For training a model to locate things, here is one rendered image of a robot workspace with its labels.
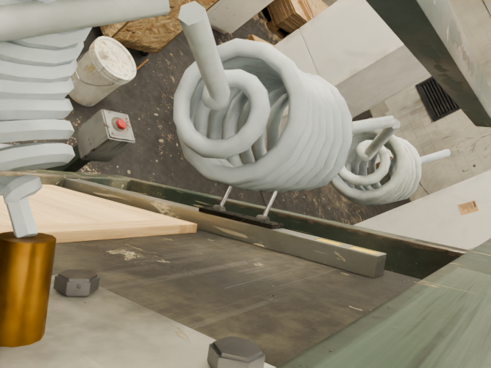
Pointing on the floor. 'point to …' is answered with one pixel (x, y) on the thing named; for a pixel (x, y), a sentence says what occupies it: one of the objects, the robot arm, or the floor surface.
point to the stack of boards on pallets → (290, 15)
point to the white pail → (101, 71)
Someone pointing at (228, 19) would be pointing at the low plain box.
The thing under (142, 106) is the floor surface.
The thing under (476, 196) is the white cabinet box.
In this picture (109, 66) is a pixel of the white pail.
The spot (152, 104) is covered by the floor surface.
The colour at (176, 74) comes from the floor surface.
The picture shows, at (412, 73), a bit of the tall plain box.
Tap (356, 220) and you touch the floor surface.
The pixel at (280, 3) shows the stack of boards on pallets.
